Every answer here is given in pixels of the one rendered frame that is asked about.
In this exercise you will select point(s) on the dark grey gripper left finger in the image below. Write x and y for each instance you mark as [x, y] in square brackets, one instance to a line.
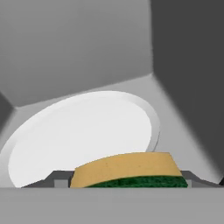
[55, 176]

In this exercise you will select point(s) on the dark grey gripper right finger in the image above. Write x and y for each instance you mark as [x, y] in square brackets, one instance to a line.
[193, 177]

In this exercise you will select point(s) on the yellow and green sponge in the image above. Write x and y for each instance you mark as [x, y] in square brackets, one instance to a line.
[128, 169]

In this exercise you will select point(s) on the white round microwave turntable plate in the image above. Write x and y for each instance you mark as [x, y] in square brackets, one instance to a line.
[81, 134]

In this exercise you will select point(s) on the grey microwave oven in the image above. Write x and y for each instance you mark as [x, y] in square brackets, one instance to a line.
[87, 52]

